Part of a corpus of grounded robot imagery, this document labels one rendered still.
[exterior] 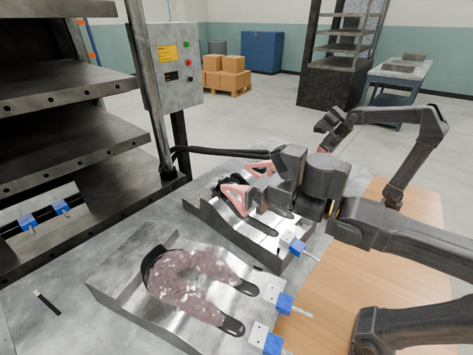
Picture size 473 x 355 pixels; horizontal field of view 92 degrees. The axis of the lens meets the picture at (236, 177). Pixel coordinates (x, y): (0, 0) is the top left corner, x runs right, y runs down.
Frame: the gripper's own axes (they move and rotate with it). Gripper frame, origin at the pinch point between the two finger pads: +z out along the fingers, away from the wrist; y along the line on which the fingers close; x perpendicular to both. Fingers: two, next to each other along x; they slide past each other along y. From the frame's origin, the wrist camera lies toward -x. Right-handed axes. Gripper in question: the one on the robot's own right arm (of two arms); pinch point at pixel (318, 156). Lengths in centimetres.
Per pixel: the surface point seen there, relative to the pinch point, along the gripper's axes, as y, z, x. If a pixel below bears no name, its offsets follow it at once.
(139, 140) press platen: 48, 26, -65
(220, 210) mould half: 54, 12, -13
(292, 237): 50, 0, 11
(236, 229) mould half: 55, 11, -4
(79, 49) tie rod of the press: 36, 24, -133
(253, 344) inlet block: 81, 1, 18
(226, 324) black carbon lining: 80, 8, 12
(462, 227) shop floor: -128, 36, 132
